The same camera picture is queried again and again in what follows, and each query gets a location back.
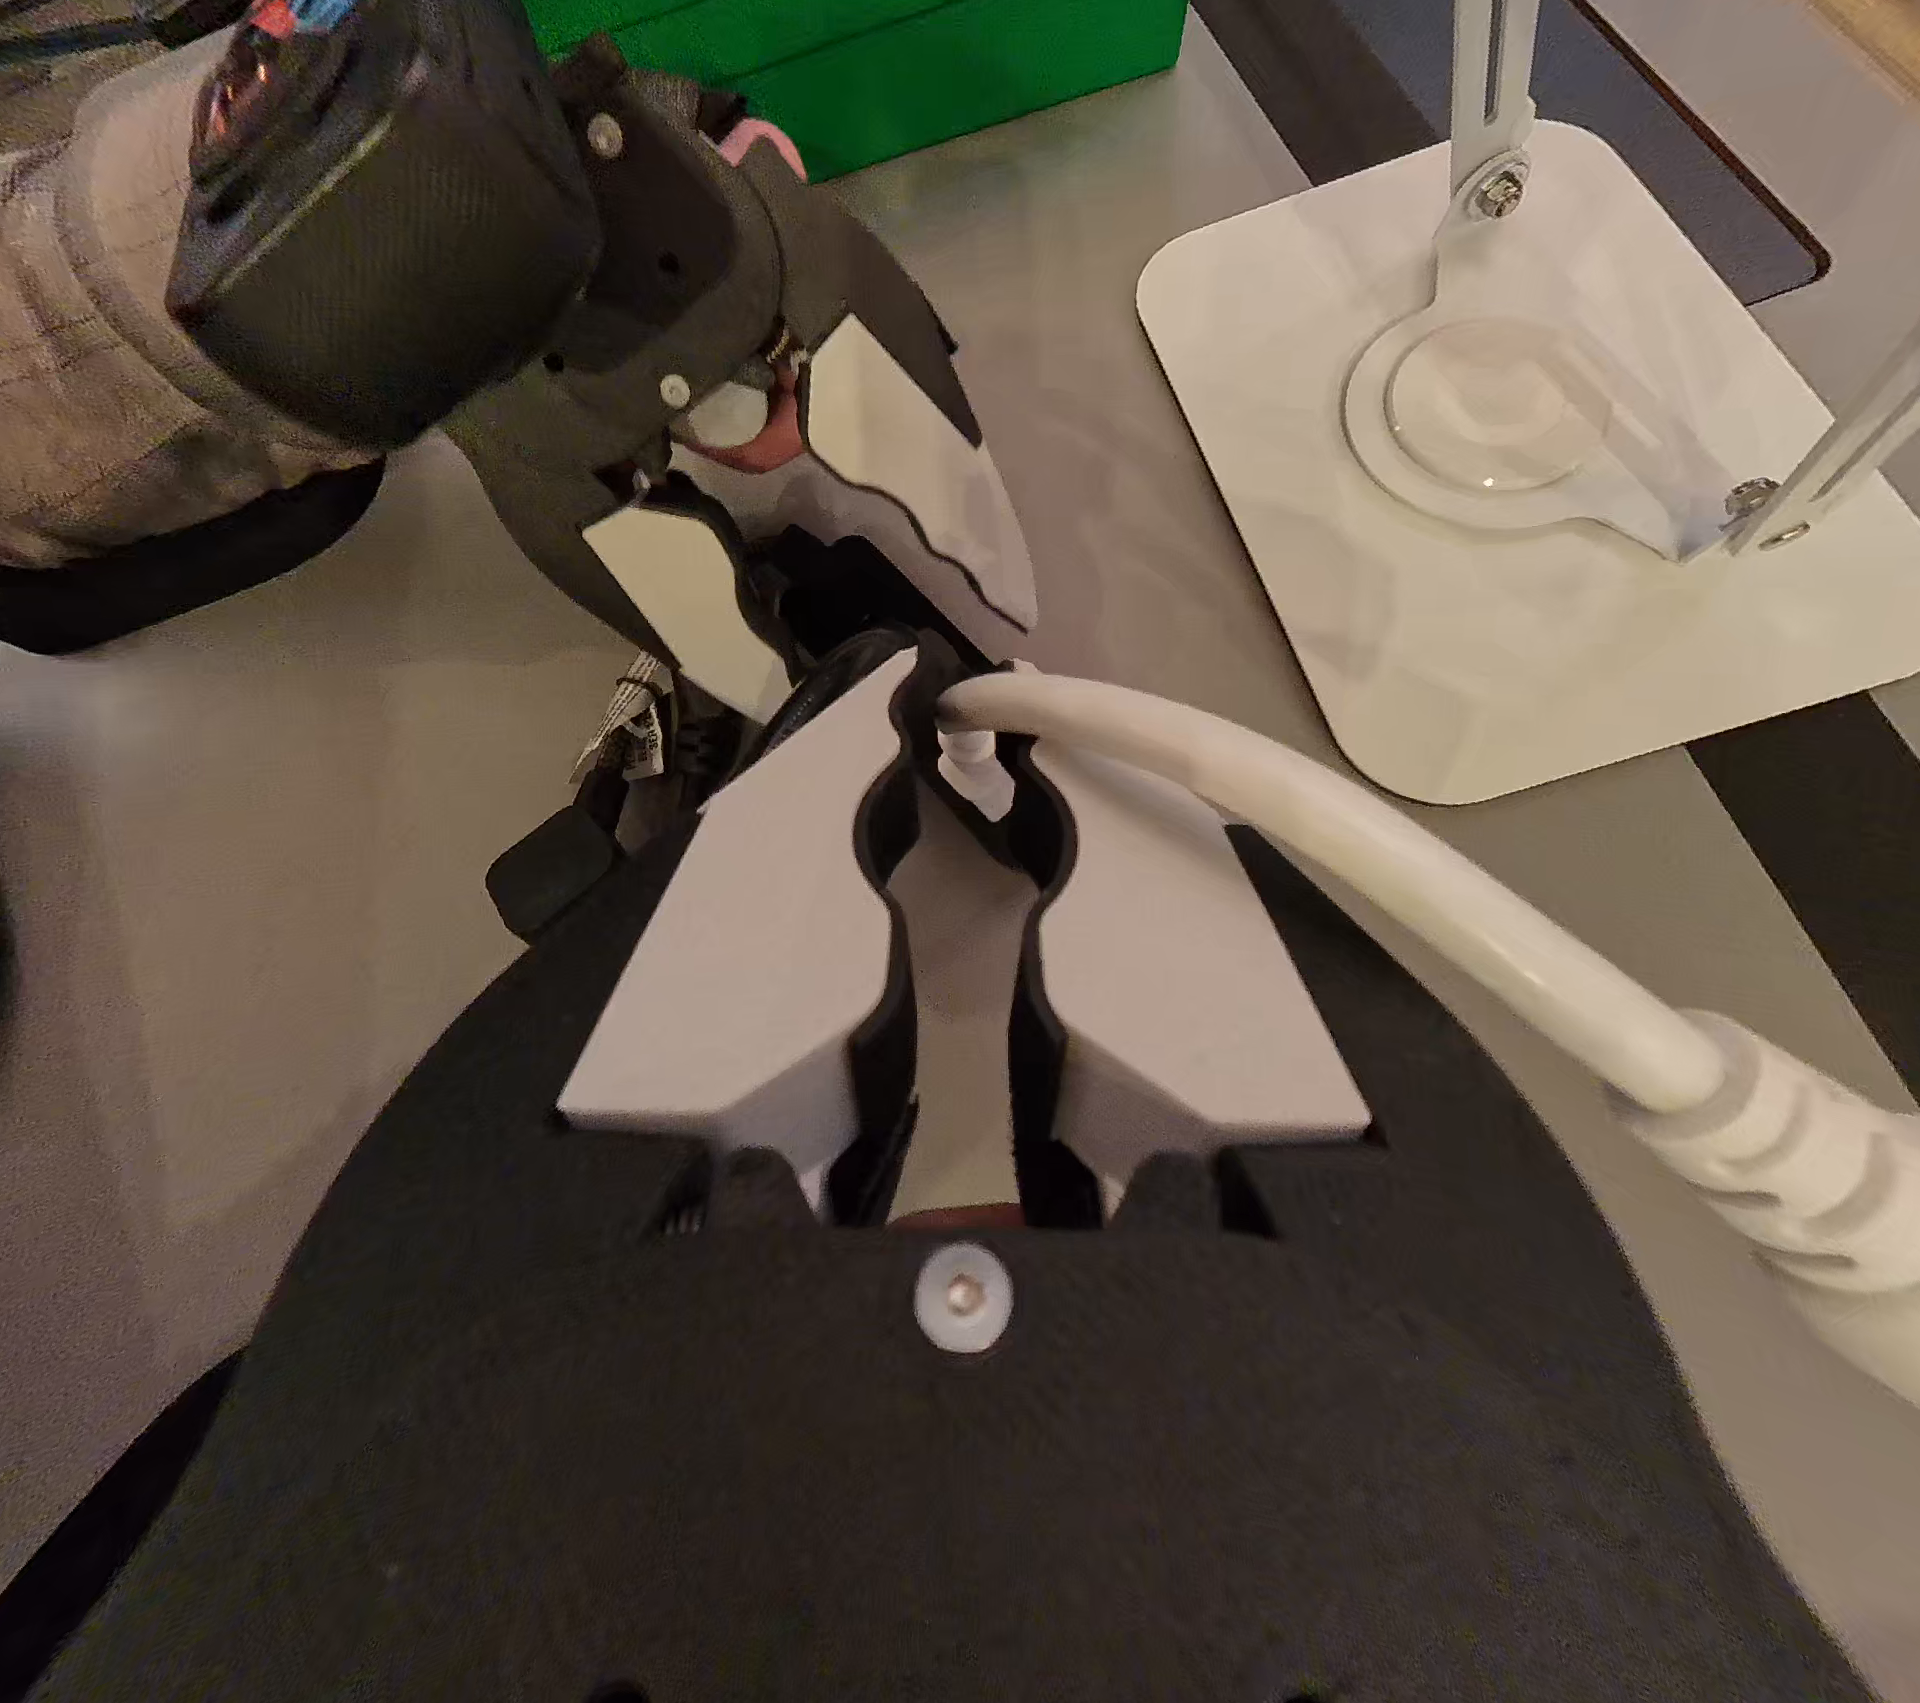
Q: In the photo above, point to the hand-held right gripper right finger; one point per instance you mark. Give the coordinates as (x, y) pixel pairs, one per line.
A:
(1203, 984)

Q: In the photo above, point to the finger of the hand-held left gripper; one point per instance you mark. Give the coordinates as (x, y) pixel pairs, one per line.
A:
(681, 576)
(929, 455)

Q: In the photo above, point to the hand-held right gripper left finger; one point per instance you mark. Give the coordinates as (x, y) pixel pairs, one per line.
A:
(716, 965)

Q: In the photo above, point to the person's left forearm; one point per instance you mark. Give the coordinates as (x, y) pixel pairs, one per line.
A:
(94, 310)

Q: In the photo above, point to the white rounded pad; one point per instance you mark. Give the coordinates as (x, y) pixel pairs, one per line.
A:
(1505, 650)

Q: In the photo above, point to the dark grey desk mat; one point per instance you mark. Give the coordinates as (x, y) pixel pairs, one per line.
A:
(1350, 7)

